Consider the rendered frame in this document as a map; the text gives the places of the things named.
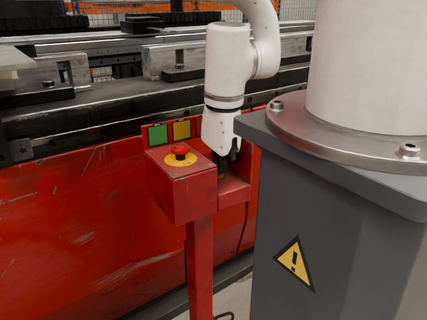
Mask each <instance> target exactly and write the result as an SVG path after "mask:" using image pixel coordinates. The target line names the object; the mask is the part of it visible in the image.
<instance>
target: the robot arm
mask: <svg viewBox="0 0 427 320"><path fill-rule="evenodd" d="M221 1H224V2H226V3H229V4H231V5H233V6H234V7H236V8H238V9H239V10H240V11H241V12H242V13H243V14H244V15H245V16H246V18H247V20H248V21H249V23H250V25H251V28H252V33H253V39H254V41H250V27H249V26H247V25H245V24H243V23H238V22H213V23H210V24H208V25H207V34H206V54H205V92H204V102H205V106H204V110H203V118H202V124H201V139H202V141H203V142H204V143H205V144H206V145H208V146H209V147H210V148H211V153H212V157H213V159H212V162H213V163H214V164H216V165H217V175H221V174H223V173H226V171H227V160H229V161H234V160H236V152H239V150H240V145H241V137H239V136H238V135H235V134H234V133H233V117H234V116H238V115H241V110H240V109H241V106H242V105H243V100H244V93H245V84H246V82H247V81H248V80H251V79H265V78H269V77H273V76H274V75H275V74H276V73H277V72H278V69H279V67H280V60H281V46H280V28H279V23H278V17H277V14H276V12H275V9H274V7H273V5H272V3H271V1H270V0H221ZM265 123H266V126H267V127H268V129H269V130H270V131H271V132H272V133H273V135H275V136H276V137H278V138H279V139H280V140H282V141H283V142H285V143H287V144H289V145H291V146H293V147H295V148H296V149H299V150H301V151H303V152H306V153H308V154H311V155H313V156H316V157H319V158H322V159H326V160H328V161H332V162H335V163H339V164H343V165H347V166H352V167H356V168H361V169H365V170H372V171H380V172H385V173H392V174H399V175H415V176H427V0H318V4H317V10H316V20H315V29H314V35H313V45H312V50H311V60H310V66H309V76H308V86H307V89H306V90H299V91H293V92H290V93H285V94H283V95H280V96H278V97H276V98H274V99H272V100H271V101H270V102H269V103H268V104H267V105H266V114H265Z"/></svg>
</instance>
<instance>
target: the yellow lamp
mask: <svg viewBox="0 0 427 320"><path fill-rule="evenodd" d="M173 137H174V141H176V140H181V139H185V138H189V137H191V131H190V120H188V121H182V122H178V123H173Z"/></svg>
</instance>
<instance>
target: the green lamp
mask: <svg viewBox="0 0 427 320"><path fill-rule="evenodd" d="M148 131H149V145H150V146H153V145H159V144H163V143H167V142H168V140H167V130H166V125H163V126H157V127H153V128H148Z"/></svg>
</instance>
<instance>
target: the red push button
mask: <svg viewBox="0 0 427 320"><path fill-rule="evenodd" d="M171 152H172V153H173V154H175V159H176V160H178V161H183V160H185V159H186V154H187V153H188V152H189V147H188V146H186V145H182V144H179V145H175V146H173V147H172V149H171Z"/></svg>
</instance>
